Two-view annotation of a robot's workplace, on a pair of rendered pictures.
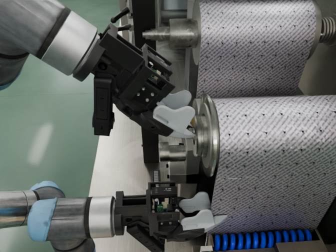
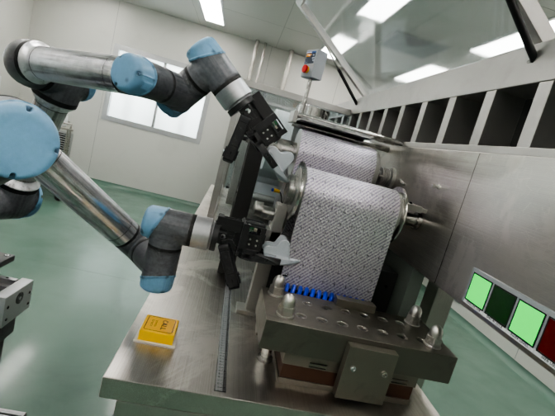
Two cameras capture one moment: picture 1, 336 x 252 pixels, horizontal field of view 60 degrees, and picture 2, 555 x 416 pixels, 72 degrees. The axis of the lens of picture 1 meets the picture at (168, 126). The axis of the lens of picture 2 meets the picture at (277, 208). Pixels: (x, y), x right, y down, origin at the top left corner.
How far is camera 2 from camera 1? 60 cm
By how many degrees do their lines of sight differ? 31
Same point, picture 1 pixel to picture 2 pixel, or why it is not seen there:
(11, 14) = (217, 62)
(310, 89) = not seen: hidden behind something
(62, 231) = (172, 224)
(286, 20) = (358, 153)
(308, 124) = (363, 188)
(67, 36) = (239, 83)
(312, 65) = not seen: hidden behind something
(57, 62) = (227, 95)
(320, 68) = not seen: hidden behind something
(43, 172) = (45, 344)
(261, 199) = (328, 249)
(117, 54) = (259, 105)
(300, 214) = (357, 279)
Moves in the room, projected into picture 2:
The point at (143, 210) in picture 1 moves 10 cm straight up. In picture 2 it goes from (239, 226) to (249, 183)
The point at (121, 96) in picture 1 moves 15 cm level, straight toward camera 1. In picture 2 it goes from (253, 128) to (267, 130)
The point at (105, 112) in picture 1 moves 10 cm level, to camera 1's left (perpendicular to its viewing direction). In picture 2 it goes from (238, 140) to (195, 129)
